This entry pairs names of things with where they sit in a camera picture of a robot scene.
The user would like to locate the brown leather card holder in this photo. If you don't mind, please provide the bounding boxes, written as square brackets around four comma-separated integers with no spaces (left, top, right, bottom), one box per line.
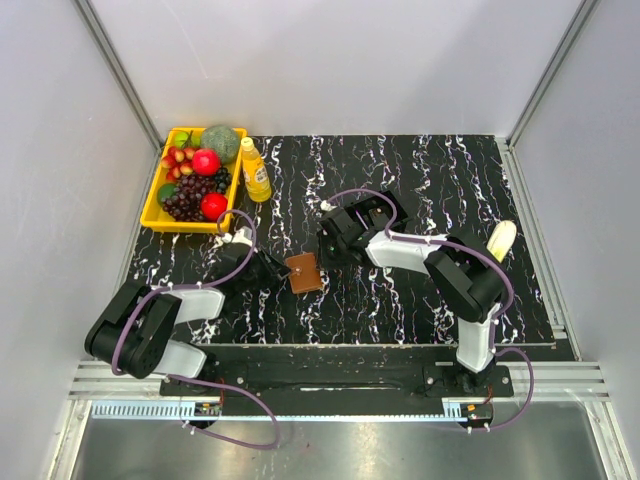
[285,253,323,295]

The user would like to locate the black plastic card box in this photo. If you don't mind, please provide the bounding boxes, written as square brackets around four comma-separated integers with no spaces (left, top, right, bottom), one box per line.
[344,189,410,233]

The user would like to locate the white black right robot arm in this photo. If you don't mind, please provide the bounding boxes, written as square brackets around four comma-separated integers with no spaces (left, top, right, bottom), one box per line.
[318,200,517,396]

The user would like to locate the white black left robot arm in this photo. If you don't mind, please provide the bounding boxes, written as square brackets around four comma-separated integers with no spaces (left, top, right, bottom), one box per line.
[84,227,291,395]

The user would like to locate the red pomegranate lower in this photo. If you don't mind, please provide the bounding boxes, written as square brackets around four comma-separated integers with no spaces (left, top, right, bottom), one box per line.
[200,192,228,222]

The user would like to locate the red pomegranate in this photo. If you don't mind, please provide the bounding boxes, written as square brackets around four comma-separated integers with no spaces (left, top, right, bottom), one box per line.
[200,192,228,222]
[192,149,221,176]

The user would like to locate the yellow juice bottle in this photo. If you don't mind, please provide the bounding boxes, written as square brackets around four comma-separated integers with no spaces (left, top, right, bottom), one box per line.
[240,137,272,203]

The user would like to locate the dark purple grape bunch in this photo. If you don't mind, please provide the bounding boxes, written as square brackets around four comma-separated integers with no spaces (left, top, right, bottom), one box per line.
[160,173,214,222]

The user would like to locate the black grape bunch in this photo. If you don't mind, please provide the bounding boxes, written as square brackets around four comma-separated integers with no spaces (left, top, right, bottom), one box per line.
[213,167,233,195]

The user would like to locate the yellow plastic fruit tray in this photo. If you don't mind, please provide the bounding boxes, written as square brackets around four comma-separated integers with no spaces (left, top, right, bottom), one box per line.
[140,125,248,234]

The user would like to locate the green lime fruit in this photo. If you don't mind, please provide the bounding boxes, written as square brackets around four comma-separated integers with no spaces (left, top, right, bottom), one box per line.
[156,183,177,205]

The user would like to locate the red pomegranate upper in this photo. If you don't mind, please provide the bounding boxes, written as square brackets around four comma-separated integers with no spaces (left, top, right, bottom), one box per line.
[192,149,221,176]

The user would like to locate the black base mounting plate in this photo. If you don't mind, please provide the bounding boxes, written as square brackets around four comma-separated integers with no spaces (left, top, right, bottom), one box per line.
[159,343,515,419]

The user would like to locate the small red fruit cluster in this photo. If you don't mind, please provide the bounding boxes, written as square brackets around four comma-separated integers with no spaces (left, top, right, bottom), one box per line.
[160,146,196,183]

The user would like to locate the green melon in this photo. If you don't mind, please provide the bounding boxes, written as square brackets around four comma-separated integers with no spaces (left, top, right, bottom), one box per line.
[200,125,241,165]

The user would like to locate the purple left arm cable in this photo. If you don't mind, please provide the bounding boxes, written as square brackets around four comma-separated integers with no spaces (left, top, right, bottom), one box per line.
[110,208,282,450]

